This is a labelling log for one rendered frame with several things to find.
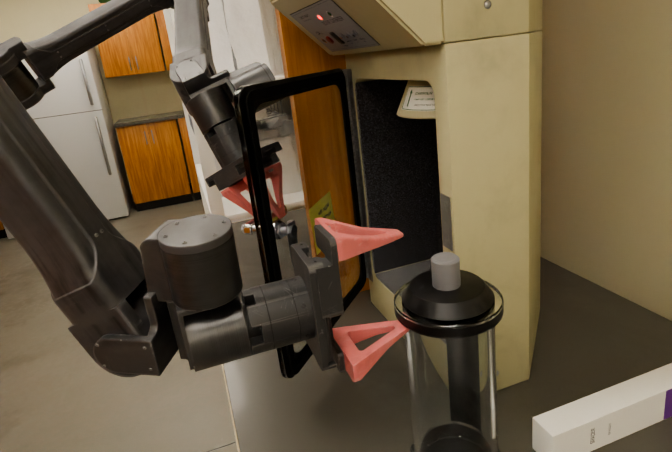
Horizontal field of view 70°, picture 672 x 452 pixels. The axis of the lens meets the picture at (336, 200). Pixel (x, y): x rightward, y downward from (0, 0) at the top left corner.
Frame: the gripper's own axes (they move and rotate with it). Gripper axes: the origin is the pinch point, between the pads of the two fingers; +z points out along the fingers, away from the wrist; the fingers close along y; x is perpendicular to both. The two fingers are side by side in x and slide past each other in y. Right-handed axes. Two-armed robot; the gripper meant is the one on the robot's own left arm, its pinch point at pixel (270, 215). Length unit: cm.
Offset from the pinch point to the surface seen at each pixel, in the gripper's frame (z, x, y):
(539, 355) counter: 38.3, -12.8, -21.9
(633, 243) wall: 36, -37, -39
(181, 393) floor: 60, -79, 158
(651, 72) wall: 9, -36, -52
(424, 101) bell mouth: -3.9, -8.4, -25.4
